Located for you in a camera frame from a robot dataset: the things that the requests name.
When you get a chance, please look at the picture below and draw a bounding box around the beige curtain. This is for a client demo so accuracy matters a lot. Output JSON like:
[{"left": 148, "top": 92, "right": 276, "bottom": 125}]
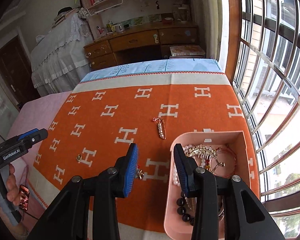
[{"left": 191, "top": 0, "right": 230, "bottom": 70}]

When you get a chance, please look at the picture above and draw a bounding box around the pink jewelry box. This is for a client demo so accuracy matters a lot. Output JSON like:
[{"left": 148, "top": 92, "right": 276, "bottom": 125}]
[{"left": 164, "top": 131, "right": 251, "bottom": 239}]

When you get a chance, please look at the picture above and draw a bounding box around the white lace covered furniture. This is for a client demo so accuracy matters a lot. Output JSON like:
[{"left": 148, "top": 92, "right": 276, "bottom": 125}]
[{"left": 31, "top": 12, "right": 93, "bottom": 96}]

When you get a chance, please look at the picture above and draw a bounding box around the pink bed sheet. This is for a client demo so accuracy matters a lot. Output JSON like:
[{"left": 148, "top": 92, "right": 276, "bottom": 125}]
[{"left": 7, "top": 92, "right": 70, "bottom": 217}]

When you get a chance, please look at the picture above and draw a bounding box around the black bead bracelet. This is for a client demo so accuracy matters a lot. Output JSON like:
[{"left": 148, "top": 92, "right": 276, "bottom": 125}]
[{"left": 176, "top": 191, "right": 196, "bottom": 227}]

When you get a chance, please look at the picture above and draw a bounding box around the metal window grille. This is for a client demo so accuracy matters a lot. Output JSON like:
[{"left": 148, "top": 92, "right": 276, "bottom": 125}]
[{"left": 233, "top": 0, "right": 300, "bottom": 239}]

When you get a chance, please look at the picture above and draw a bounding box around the orange H pattern blanket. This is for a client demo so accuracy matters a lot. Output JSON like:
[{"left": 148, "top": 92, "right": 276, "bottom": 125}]
[{"left": 34, "top": 72, "right": 260, "bottom": 239}]

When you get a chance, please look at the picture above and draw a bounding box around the wooden desk with drawers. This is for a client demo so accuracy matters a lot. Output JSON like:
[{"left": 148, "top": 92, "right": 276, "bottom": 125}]
[{"left": 84, "top": 22, "right": 199, "bottom": 70}]

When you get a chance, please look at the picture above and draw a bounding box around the pearl bar brooch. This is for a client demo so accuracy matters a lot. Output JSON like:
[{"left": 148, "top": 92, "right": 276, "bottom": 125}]
[{"left": 152, "top": 117, "right": 166, "bottom": 140}]

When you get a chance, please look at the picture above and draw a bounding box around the gold rhinestone hair comb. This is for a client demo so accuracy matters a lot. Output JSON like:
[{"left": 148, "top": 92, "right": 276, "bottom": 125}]
[{"left": 186, "top": 144, "right": 225, "bottom": 173}]

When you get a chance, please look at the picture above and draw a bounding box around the white pearl necklace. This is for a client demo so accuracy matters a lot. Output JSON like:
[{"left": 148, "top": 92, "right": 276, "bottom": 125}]
[{"left": 172, "top": 144, "right": 207, "bottom": 186}]

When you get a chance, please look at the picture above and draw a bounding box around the patterned box under desk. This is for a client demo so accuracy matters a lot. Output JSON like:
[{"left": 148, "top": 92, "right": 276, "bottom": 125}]
[{"left": 170, "top": 45, "right": 206, "bottom": 58}]

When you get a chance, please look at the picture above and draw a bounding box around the white mug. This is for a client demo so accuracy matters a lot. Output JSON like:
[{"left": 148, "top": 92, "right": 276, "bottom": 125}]
[{"left": 114, "top": 23, "right": 125, "bottom": 33}]

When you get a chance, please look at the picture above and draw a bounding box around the light blue patterned sheet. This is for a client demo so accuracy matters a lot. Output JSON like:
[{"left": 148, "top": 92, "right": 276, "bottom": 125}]
[{"left": 81, "top": 59, "right": 223, "bottom": 83}]

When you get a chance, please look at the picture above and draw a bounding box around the blue flower hair clip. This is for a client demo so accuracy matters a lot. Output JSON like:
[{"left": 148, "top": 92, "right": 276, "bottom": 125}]
[{"left": 135, "top": 165, "right": 144, "bottom": 180}]

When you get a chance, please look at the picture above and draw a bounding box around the red string bracelet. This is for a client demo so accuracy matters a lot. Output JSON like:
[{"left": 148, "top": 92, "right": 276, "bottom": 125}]
[{"left": 206, "top": 146, "right": 237, "bottom": 178}]

